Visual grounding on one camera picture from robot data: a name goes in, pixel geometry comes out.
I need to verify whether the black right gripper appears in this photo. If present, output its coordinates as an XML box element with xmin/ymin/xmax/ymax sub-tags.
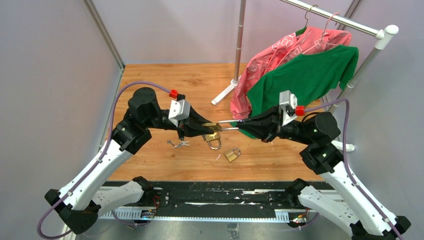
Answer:
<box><xmin>236</xmin><ymin>104</ymin><xmax>315</xmax><ymax>146</ymax></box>

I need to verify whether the small brass padlock with key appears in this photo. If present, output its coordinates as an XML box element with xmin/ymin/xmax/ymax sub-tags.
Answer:
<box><xmin>202</xmin><ymin>119</ymin><xmax>239</xmax><ymax>132</ymax></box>

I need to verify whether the large brass padlock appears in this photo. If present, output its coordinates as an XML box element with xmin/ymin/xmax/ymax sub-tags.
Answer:
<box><xmin>224</xmin><ymin>148</ymin><xmax>241</xmax><ymax>162</ymax></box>

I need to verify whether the small key bunch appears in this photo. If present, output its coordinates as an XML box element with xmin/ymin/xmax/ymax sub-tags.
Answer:
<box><xmin>175</xmin><ymin>141</ymin><xmax>190</xmax><ymax>148</ymax></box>
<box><xmin>167</xmin><ymin>140</ymin><xmax>178</xmax><ymax>148</ymax></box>

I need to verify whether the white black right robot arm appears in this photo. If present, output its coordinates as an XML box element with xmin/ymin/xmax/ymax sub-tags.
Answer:
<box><xmin>235</xmin><ymin>106</ymin><xmax>411</xmax><ymax>240</ymax></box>

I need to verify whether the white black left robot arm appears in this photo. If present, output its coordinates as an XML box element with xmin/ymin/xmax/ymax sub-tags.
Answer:
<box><xmin>45</xmin><ymin>87</ymin><xmax>213</xmax><ymax>235</ymax></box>

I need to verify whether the small loose key bunch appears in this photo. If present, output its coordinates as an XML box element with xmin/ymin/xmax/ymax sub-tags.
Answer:
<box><xmin>175</xmin><ymin>141</ymin><xmax>190</xmax><ymax>148</ymax></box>

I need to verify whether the green t-shirt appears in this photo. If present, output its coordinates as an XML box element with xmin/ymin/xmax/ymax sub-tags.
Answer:
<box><xmin>230</xmin><ymin>45</ymin><xmax>359</xmax><ymax>120</ymax></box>

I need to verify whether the pink printed shirt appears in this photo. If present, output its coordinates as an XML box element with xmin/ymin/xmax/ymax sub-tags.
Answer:
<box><xmin>230</xmin><ymin>26</ymin><xmax>353</xmax><ymax>106</ymax></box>

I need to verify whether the metal clothes rack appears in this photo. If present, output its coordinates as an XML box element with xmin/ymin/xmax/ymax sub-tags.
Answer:
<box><xmin>212</xmin><ymin>0</ymin><xmax>399</xmax><ymax>126</ymax></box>

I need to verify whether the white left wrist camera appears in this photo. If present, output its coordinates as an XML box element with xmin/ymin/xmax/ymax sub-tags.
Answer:
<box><xmin>168</xmin><ymin>99</ymin><xmax>191</xmax><ymax>127</ymax></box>

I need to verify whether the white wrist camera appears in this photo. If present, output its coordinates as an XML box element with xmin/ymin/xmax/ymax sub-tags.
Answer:
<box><xmin>168</xmin><ymin>99</ymin><xmax>191</xmax><ymax>127</ymax></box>
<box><xmin>279</xmin><ymin>90</ymin><xmax>298</xmax><ymax>126</ymax></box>

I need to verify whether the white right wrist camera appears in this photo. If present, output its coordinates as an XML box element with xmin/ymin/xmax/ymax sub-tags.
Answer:
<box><xmin>279</xmin><ymin>90</ymin><xmax>298</xmax><ymax>126</ymax></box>

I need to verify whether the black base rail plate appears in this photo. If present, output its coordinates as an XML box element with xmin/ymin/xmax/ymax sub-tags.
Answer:
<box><xmin>132</xmin><ymin>181</ymin><xmax>306</xmax><ymax>219</ymax></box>

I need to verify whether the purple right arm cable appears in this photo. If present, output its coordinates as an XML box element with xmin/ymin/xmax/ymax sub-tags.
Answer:
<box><xmin>294</xmin><ymin>98</ymin><xmax>406</xmax><ymax>240</ymax></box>

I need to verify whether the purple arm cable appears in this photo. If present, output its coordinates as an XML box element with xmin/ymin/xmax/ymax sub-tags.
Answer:
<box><xmin>36</xmin><ymin>81</ymin><xmax>180</xmax><ymax>240</ymax></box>
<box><xmin>294</xmin><ymin>98</ymin><xmax>406</xmax><ymax>240</ymax></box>

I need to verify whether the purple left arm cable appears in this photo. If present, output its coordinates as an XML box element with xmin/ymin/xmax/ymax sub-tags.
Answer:
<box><xmin>36</xmin><ymin>81</ymin><xmax>180</xmax><ymax>240</ymax></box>

